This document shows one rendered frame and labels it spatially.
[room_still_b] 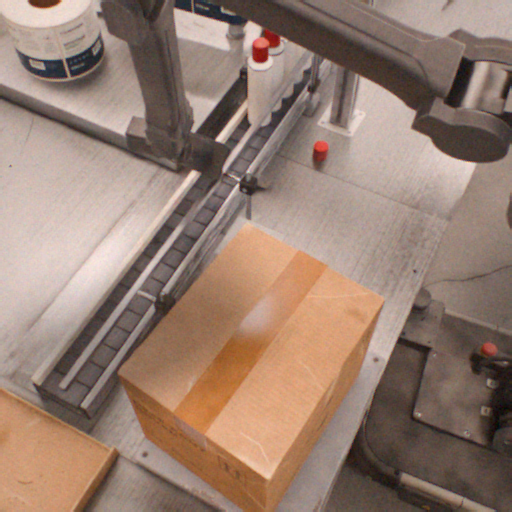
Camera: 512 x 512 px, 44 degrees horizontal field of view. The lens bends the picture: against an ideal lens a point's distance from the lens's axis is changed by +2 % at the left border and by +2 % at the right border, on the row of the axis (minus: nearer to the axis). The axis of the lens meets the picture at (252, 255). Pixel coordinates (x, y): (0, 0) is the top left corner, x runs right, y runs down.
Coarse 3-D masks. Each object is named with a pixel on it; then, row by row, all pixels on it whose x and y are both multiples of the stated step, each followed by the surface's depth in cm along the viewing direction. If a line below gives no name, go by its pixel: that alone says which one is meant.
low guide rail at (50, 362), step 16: (240, 112) 138; (224, 128) 135; (192, 176) 128; (176, 192) 126; (160, 224) 123; (144, 240) 119; (128, 256) 117; (112, 288) 115; (96, 304) 112; (80, 320) 110; (64, 336) 108; (64, 352) 108; (48, 368) 106
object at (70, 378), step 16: (304, 64) 141; (288, 80) 137; (256, 128) 129; (240, 144) 127; (208, 192) 120; (192, 208) 118; (176, 240) 115; (160, 256) 112; (144, 272) 110; (128, 304) 107; (112, 320) 105; (96, 336) 103; (80, 368) 100; (64, 384) 98
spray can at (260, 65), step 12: (252, 48) 125; (264, 48) 124; (252, 60) 127; (264, 60) 126; (252, 72) 128; (264, 72) 128; (252, 84) 131; (264, 84) 130; (252, 96) 133; (264, 96) 133; (252, 108) 136; (252, 120) 139
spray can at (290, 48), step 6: (282, 42) 132; (288, 42) 132; (288, 48) 134; (294, 48) 135; (288, 54) 135; (294, 54) 136; (288, 60) 136; (294, 60) 138; (288, 66) 138; (288, 72) 139; (282, 78) 140; (288, 90) 143; (282, 96) 144; (288, 96) 145
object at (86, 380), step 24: (264, 144) 138; (240, 168) 134; (192, 192) 130; (216, 192) 130; (192, 240) 124; (144, 264) 120; (168, 264) 120; (120, 288) 118; (144, 288) 118; (96, 312) 115; (144, 312) 115; (120, 336) 112; (72, 360) 110; (96, 360) 110; (48, 384) 107; (72, 384) 107
